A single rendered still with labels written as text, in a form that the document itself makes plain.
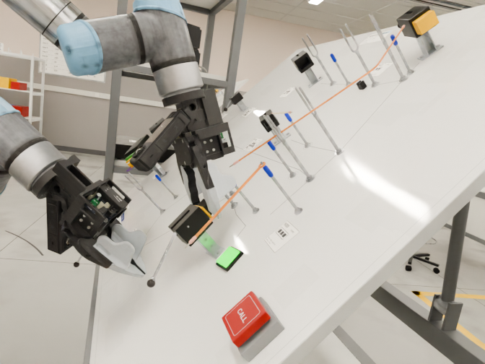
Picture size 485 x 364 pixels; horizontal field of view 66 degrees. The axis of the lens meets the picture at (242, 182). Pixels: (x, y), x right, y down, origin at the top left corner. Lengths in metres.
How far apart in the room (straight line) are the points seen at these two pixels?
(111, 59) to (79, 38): 0.05
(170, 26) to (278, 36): 7.95
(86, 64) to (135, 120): 7.61
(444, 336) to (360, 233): 0.36
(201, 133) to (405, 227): 0.33
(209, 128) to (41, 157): 0.26
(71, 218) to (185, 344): 0.25
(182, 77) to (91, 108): 7.75
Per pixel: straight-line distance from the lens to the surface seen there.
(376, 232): 0.49
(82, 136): 8.41
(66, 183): 0.62
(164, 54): 0.62
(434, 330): 0.82
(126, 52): 0.61
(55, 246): 0.69
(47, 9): 0.73
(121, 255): 0.61
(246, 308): 0.46
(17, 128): 0.66
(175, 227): 0.63
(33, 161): 0.63
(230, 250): 0.62
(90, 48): 0.60
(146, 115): 8.18
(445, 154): 0.55
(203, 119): 0.64
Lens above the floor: 1.33
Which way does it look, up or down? 11 degrees down
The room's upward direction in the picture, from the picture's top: 9 degrees clockwise
